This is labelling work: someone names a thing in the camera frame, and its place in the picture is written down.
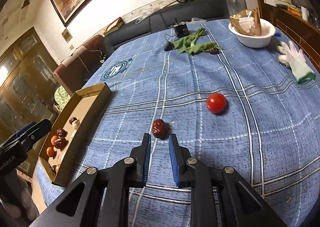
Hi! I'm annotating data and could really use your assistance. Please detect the dried red jujube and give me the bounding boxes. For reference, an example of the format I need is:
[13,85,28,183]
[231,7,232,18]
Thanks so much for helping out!
[56,128,67,138]
[152,119,167,139]
[54,137,67,149]

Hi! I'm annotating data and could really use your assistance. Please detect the small orange kumquat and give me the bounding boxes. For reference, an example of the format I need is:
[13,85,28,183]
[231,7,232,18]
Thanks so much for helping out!
[55,164,61,173]

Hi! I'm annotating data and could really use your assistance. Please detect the red cherry tomato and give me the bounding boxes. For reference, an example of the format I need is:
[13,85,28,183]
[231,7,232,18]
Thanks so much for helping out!
[206,93,227,114]

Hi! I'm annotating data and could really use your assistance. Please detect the beige peeled fruit chunk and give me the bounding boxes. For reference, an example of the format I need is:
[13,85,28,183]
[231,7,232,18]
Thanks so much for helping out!
[72,120,80,130]

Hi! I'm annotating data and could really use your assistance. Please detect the shallow cardboard tray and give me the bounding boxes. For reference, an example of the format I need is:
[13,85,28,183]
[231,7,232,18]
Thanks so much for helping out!
[39,83,112,186]

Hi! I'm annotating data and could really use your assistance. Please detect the green patterned cushion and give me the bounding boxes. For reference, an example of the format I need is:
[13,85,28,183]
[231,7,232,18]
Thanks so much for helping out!
[54,86,71,112]

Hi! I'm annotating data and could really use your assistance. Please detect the blue plaid tablecloth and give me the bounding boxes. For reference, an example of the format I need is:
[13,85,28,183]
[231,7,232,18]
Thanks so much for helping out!
[35,18,320,227]

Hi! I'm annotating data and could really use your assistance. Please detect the brown armchair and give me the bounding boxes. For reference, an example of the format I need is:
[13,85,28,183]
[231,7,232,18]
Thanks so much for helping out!
[53,35,104,95]

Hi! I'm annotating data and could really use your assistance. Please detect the dark jujube by vegetable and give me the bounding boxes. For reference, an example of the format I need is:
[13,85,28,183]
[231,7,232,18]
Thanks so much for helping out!
[209,48,220,55]

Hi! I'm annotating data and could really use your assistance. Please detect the green leafy vegetable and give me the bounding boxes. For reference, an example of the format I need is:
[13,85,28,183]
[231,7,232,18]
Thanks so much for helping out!
[172,28,222,56]

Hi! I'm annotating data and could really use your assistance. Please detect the small black electronic device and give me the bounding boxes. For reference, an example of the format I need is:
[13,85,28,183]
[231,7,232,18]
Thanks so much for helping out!
[173,19,189,38]

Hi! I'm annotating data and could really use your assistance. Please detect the red flat box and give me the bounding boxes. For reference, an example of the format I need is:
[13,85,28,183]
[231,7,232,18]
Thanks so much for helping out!
[103,17,124,36]

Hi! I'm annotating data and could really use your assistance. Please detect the crumpled brown plastic wrapper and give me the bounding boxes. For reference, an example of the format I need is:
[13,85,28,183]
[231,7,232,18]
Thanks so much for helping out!
[229,8,262,36]

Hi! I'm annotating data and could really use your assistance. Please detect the white work glove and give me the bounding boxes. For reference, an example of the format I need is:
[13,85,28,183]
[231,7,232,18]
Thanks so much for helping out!
[277,41,316,84]

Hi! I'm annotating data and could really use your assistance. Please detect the black leather sofa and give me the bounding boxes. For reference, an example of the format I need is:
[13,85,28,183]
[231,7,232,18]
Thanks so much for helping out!
[103,0,247,56]

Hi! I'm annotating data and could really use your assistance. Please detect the white plastic bowl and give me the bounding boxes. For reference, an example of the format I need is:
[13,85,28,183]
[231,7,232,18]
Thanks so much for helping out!
[228,17,276,49]

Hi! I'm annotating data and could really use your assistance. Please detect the white cup on sideboard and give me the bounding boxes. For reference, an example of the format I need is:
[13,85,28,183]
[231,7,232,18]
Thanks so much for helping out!
[301,6,309,22]

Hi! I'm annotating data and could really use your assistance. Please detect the wooden sideboard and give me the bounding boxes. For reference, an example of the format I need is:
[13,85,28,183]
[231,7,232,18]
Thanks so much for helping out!
[258,0,319,70]

